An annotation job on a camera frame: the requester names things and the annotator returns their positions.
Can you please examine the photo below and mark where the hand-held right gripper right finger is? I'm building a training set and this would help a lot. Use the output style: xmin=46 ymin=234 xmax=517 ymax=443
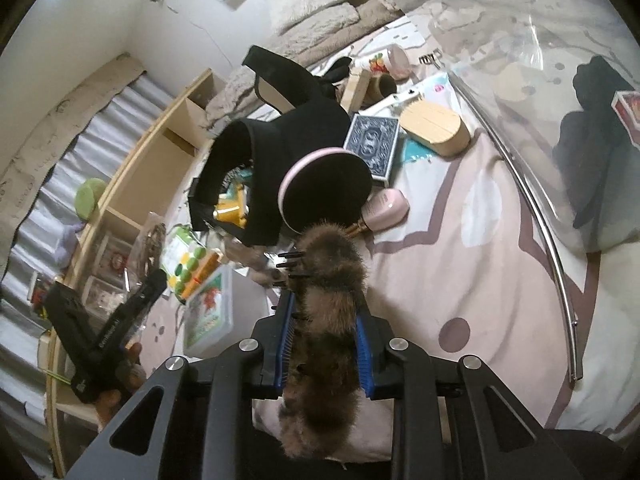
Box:
xmin=352 ymin=307 xmax=586 ymax=480

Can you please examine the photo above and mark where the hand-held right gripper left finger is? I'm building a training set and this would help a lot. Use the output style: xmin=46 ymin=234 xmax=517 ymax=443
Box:
xmin=65 ymin=290 xmax=301 ymax=480

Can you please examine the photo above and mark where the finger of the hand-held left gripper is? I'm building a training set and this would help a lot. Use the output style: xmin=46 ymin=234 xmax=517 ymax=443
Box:
xmin=117 ymin=269 xmax=168 ymax=331

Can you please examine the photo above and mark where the brown furry hair claw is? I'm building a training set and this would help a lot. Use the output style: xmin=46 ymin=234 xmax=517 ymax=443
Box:
xmin=272 ymin=225 xmax=373 ymax=461

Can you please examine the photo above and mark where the small pink ribbed case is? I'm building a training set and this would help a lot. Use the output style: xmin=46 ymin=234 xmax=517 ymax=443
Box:
xmin=357 ymin=187 xmax=410 ymax=233

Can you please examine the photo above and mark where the red playing card box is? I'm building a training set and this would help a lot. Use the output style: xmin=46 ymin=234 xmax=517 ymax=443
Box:
xmin=611 ymin=89 xmax=640 ymax=146

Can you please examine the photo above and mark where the clear plastic storage container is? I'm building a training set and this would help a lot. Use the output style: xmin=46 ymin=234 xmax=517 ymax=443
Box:
xmin=430 ymin=0 xmax=640 ymax=261

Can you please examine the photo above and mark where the person's left hand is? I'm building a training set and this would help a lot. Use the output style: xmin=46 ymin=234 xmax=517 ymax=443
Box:
xmin=95 ymin=340 xmax=148 ymax=426

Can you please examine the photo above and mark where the red white patterned box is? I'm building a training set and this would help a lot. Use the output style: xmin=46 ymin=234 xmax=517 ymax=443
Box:
xmin=97 ymin=232 xmax=136 ymax=281

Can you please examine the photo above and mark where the green wet wipes pack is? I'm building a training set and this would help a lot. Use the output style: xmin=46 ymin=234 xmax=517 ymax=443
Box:
xmin=160 ymin=225 xmax=216 ymax=296

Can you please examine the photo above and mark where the yellow orange tube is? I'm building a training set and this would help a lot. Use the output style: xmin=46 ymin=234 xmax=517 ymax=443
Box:
xmin=177 ymin=252 xmax=223 ymax=303

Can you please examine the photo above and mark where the white strawberry tissue pack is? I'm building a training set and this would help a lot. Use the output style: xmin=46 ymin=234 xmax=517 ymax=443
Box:
xmin=182 ymin=265 xmax=261 ymax=358

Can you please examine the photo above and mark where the lilac plush toy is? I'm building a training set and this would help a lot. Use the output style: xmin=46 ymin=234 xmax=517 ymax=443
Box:
xmin=52 ymin=222 xmax=86 ymax=266

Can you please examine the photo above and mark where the green round cushion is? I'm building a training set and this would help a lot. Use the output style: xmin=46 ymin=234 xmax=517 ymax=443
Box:
xmin=74 ymin=177 xmax=108 ymax=218

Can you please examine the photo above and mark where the yellow plastic bottle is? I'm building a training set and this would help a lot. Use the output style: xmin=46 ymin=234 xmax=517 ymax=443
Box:
xmin=212 ymin=185 xmax=251 ymax=233

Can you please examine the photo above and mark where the long wooden shelf unit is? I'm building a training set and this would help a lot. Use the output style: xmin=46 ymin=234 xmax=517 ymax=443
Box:
xmin=37 ymin=67 xmax=228 ymax=476

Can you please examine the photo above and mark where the rhinestone hair band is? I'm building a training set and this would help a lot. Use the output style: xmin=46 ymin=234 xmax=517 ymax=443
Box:
xmin=220 ymin=162 xmax=251 ymax=196

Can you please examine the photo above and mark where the grey curtain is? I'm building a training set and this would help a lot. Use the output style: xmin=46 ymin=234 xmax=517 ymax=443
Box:
xmin=0 ymin=72 xmax=166 ymax=461

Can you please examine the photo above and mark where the round pink rimmed mirror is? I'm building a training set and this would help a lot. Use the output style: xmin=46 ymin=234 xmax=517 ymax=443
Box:
xmin=278 ymin=147 xmax=373 ymax=235

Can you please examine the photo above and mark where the beige curtain valance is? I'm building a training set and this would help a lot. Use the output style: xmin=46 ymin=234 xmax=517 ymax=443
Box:
xmin=0 ymin=52 xmax=146 ymax=231

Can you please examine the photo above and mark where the blue playing card box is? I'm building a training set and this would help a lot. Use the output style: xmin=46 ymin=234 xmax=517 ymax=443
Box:
xmin=342 ymin=114 xmax=402 ymax=181

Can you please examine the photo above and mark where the black headband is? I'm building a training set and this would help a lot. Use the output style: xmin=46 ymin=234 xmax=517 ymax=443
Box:
xmin=189 ymin=102 xmax=351 ymax=247

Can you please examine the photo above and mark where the oval wooden brush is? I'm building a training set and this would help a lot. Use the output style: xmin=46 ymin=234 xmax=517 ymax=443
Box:
xmin=400 ymin=100 xmax=471 ymax=161

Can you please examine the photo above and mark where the metal telescopic back scratcher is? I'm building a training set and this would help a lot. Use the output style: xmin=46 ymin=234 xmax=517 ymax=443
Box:
xmin=417 ymin=47 xmax=585 ymax=383

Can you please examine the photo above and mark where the white plastic clip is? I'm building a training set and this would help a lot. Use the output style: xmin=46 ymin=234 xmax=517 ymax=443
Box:
xmin=372 ymin=87 xmax=426 ymax=116

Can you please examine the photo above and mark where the wooden block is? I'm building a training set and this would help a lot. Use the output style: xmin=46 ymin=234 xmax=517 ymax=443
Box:
xmin=340 ymin=69 xmax=373 ymax=113

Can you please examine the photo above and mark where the brown cylinder cup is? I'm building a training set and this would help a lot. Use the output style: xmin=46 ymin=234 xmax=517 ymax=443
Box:
xmin=369 ymin=74 xmax=398 ymax=103

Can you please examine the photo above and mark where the black glove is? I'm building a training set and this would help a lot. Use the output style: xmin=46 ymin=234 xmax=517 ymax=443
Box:
xmin=312 ymin=57 xmax=353 ymax=98

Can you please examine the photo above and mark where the small printed jar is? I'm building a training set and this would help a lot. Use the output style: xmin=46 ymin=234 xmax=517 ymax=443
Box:
xmin=369 ymin=44 xmax=411 ymax=80

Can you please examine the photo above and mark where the folded fluffy blanket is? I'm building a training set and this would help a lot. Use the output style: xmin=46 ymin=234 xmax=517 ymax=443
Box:
xmin=277 ymin=2 xmax=361 ymax=51

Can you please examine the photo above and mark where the beige fleece blanket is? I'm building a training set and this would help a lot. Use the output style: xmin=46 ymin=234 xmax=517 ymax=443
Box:
xmin=205 ymin=0 xmax=401 ymax=126

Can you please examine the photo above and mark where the brown bead string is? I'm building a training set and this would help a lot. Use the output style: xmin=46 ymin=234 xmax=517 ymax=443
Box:
xmin=127 ymin=222 xmax=168 ymax=291

